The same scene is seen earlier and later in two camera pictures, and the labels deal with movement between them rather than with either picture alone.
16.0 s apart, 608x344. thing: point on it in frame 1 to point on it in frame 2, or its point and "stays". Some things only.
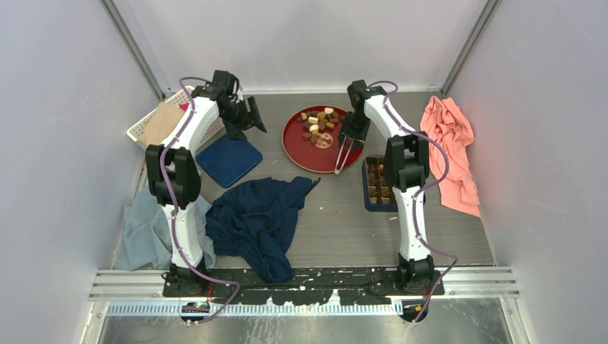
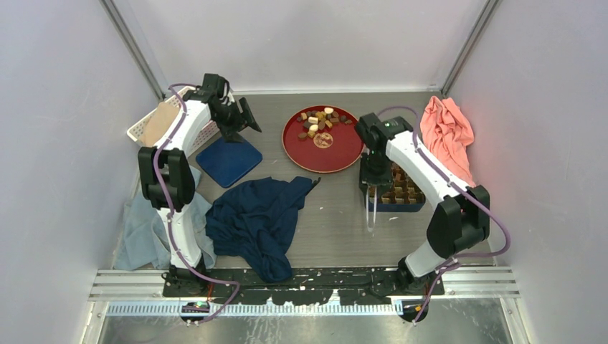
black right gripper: (348, 131) to (366, 178)
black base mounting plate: (353, 286) stays
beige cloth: (160, 122) stays
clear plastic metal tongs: (338, 171) to (375, 208)
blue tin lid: (228, 160) stays
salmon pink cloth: (444, 120) stays
